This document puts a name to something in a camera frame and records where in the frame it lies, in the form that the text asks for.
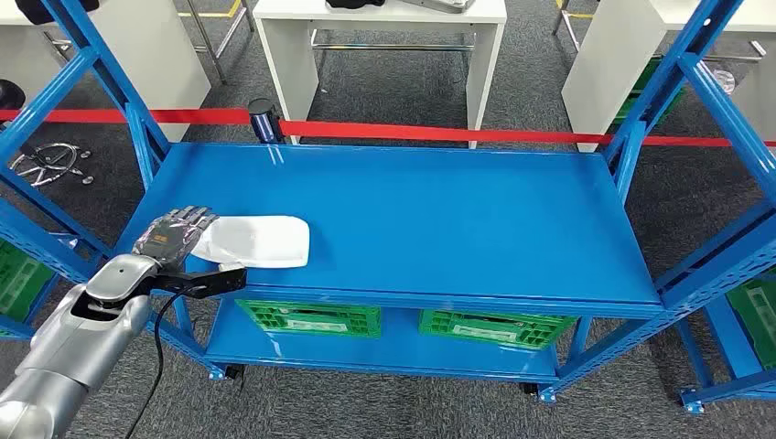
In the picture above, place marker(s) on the grey flat desk item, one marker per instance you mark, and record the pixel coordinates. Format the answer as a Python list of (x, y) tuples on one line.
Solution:
[(439, 5)]

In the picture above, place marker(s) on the black barrier belt post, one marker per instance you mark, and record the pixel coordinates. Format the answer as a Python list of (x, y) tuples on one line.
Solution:
[(264, 118)]

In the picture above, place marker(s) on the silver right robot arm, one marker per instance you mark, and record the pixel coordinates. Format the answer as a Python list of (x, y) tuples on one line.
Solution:
[(73, 345)]

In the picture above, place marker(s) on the black camera mounting bracket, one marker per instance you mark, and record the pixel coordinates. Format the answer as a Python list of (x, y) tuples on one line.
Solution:
[(182, 282)]

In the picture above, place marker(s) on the blue metal shelf rack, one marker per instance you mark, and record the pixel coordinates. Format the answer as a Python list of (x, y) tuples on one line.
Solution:
[(424, 224), (733, 389), (15, 330)]

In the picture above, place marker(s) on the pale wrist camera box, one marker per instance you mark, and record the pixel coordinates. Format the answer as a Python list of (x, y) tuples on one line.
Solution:
[(227, 280)]

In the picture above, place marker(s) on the black stool chrome base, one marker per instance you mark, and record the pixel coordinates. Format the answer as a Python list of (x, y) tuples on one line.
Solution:
[(51, 160)]

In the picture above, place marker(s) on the white plastic shell part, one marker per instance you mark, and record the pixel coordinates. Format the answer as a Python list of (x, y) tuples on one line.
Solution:
[(260, 242)]

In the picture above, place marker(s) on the black item on desk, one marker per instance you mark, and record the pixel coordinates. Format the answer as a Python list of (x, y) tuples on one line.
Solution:
[(354, 3), (30, 12)]

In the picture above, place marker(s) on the red barrier belt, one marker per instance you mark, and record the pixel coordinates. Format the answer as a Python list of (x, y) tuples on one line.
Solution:
[(424, 131), (200, 116)]

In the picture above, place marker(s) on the white desk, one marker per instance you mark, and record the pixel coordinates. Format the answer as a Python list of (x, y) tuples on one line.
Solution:
[(285, 60), (600, 79), (163, 60)]

